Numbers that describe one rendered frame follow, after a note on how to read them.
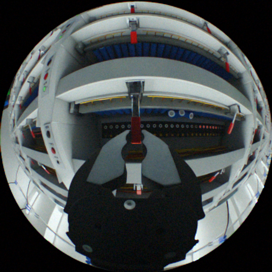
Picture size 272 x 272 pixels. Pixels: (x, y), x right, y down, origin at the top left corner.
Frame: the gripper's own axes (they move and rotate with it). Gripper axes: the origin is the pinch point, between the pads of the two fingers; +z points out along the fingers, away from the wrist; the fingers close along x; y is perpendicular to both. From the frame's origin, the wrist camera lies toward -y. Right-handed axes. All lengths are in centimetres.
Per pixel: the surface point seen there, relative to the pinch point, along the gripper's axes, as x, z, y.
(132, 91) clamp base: -0.6, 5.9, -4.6
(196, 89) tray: 10.8, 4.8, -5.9
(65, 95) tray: -13.2, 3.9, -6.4
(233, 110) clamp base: 25.7, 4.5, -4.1
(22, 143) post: -86, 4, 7
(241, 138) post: 44.7, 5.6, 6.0
